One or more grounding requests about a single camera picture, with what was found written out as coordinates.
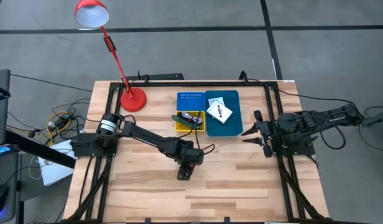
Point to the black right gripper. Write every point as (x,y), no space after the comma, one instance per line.
(267,133)

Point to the red desk lamp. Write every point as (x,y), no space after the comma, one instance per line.
(134,99)

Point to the black aluminium table frame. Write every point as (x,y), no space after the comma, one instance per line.
(194,84)

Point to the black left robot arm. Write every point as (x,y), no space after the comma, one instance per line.
(148,138)

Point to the small white printed packet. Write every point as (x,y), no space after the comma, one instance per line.
(216,100)

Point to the black power strip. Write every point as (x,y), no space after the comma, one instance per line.
(160,76)

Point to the black diagonal bar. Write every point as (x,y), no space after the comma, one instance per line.
(39,149)

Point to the teal plastic bin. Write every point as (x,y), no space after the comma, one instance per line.
(232,127)

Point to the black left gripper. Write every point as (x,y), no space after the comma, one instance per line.
(182,177)

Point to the yellow plastic basket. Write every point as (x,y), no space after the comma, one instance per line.
(179,128)

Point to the white cardboard box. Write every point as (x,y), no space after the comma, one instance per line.
(54,169)

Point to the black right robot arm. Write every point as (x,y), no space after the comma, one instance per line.
(303,121)

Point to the grey floor stand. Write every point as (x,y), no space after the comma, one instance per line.
(379,119)

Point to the white product box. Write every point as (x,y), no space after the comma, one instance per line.
(219,112)

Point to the lit tablet screen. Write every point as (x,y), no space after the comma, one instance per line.
(3,152)

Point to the blue plastic basket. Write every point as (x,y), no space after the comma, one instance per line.
(191,101)

